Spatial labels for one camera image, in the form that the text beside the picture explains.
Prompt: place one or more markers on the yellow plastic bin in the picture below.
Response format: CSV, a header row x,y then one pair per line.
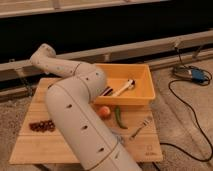
x,y
118,74

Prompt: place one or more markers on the dark grape bunch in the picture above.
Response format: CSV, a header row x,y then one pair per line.
x,y
42,126

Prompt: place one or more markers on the metal fork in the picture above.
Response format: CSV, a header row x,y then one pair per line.
x,y
145,122

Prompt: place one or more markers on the dark utensil in bin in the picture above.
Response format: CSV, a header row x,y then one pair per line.
x,y
107,91

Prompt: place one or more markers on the green chili pepper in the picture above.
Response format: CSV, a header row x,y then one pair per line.
x,y
117,112

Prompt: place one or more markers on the blue power adapter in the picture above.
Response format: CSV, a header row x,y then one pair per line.
x,y
193,74

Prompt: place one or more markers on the wooden table board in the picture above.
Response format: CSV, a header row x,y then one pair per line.
x,y
50,148

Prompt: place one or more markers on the grey blue cloth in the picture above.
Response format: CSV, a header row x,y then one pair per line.
x,y
119,138

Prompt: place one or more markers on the white handled brush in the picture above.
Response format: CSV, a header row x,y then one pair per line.
x,y
128,85

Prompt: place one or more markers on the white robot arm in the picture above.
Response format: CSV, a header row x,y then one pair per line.
x,y
68,104

